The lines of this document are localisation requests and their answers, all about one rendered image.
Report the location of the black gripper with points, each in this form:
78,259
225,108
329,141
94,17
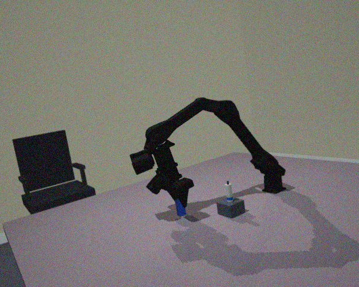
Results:
178,188

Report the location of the blue marker cap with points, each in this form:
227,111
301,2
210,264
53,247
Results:
180,208

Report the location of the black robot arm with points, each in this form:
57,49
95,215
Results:
227,112

